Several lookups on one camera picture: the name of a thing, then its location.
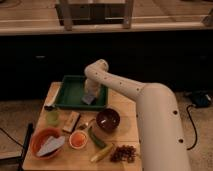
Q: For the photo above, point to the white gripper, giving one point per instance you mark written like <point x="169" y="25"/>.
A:
<point x="92" y="87"/>

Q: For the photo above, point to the grey blue sponge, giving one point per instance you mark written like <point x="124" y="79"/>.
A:
<point x="88" y="99"/>

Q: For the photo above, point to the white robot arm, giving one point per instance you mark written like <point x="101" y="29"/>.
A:
<point x="159" y="124"/>

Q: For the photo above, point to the green plastic tray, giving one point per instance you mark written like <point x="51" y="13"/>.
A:
<point x="71" y="92"/>

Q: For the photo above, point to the dark brown bowl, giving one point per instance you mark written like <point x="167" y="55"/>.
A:
<point x="108" y="120"/>

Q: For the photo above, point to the wooden block brush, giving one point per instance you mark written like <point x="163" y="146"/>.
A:
<point x="71" y="122"/>

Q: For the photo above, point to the metal spoon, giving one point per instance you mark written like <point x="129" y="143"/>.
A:
<point x="86" y="125"/>

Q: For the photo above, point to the green cup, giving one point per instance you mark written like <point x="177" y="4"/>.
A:
<point x="52" y="118"/>

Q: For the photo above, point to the green cucumber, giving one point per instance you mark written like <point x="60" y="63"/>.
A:
<point x="97" y="141"/>

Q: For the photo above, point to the small white orange-filled bowl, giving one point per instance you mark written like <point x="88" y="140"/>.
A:
<point x="78" y="139"/>

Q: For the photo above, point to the yellow corn cob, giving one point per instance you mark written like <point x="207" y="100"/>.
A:
<point x="101" y="154"/>

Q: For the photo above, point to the grey cloth in bowl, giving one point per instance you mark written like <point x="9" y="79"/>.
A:
<point x="50" y="145"/>

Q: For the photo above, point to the orange bowl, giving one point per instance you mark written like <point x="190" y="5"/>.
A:
<point x="40" y="137"/>

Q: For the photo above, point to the brown grape bunch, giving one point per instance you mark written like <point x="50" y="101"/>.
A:
<point x="123" y="153"/>

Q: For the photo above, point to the dark blue object on floor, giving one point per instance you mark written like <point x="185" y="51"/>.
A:
<point x="200" y="99"/>

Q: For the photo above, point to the wooden chair frame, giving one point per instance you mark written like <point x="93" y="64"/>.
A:
<point x="72" y="13"/>

